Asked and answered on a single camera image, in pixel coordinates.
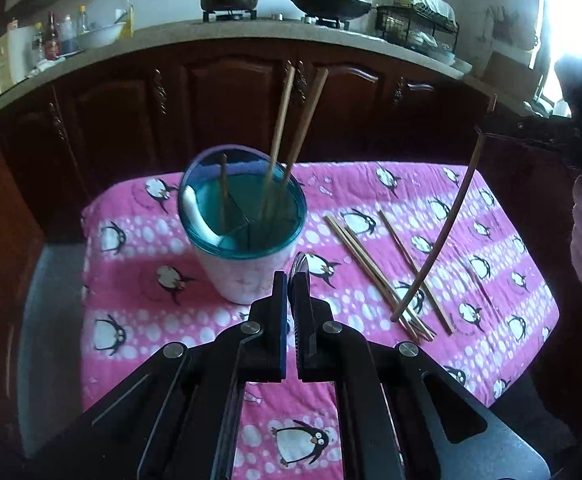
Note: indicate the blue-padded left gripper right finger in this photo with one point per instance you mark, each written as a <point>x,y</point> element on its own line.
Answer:
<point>315,331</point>

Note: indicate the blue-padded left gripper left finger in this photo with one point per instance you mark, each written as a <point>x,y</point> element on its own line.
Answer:
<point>264,348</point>

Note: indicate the silver metal spoon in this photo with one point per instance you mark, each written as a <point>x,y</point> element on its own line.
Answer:
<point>299,265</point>

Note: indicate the thin brown chopstick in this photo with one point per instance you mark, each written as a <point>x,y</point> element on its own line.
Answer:
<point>451,218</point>

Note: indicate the light wooden chopstick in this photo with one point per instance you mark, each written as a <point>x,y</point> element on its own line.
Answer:
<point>407,312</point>
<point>373,271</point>

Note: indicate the brown wooden chopstick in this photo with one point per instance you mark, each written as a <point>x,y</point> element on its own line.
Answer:
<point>413,268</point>

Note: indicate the white ceramic spoon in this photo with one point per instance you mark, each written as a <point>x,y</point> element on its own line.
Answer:
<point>188,203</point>

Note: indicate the bronze fork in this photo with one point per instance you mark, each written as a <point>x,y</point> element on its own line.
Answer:
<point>224,187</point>

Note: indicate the white floral utensil holder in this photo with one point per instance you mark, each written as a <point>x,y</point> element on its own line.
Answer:
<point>240,257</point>

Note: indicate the black dish drying rack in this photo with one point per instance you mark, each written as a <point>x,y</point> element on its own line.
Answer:
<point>424,26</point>

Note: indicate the black wok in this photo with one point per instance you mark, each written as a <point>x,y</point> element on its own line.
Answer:
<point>334,10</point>

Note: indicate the dark wood base cabinets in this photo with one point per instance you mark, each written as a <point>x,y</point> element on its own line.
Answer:
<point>149,111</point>

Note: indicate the gas stove burners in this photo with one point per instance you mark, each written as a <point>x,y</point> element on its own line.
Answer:
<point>244,15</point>

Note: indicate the yellow cooking oil bottle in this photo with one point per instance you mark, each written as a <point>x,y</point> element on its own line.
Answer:
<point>125,16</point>

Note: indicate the white bowl on counter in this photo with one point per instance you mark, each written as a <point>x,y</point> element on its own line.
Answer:
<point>100,37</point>

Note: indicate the dark sauce bottle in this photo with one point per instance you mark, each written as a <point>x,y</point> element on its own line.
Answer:
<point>52,42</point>

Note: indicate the wall utensil holder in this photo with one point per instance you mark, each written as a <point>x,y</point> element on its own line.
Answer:
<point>503,23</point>

